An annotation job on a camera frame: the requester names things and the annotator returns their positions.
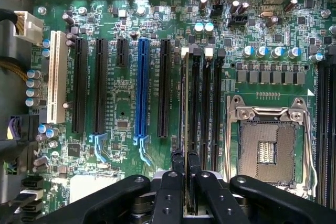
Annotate silver chipset heatsink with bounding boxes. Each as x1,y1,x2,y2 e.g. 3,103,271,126
68,174,124,205

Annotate silver CPU socket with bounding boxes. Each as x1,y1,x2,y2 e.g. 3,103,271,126
225,94,319,200

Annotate blue expansion slot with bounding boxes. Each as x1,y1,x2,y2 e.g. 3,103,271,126
134,37,151,138

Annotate black SATA cable plug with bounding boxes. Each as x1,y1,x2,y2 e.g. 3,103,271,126
7,176,45,222

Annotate long black expansion slot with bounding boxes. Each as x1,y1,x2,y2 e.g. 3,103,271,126
71,37,89,134
92,38,109,135
157,38,172,139

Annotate black sleeved power cable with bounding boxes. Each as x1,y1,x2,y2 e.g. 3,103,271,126
0,8,19,37

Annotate white power connector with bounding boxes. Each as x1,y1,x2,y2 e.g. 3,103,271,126
13,10,45,46

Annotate black connector purple wires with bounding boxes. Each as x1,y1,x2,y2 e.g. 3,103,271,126
7,114,40,144

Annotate green PC motherboard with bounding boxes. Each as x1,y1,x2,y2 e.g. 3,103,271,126
27,0,336,224

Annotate silver socket locking lever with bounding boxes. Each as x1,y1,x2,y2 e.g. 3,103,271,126
301,108,319,200
224,95,235,183

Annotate black RAM slot white clip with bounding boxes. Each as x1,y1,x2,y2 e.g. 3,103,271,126
202,47,213,173
179,46,190,154

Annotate short black expansion slot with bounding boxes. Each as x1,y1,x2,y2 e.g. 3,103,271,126
115,38,130,68

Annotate white PCI expansion slot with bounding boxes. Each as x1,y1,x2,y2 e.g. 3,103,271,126
46,30,69,125

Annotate yellow and black wire bundle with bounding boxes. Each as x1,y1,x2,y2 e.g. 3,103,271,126
0,59,29,84

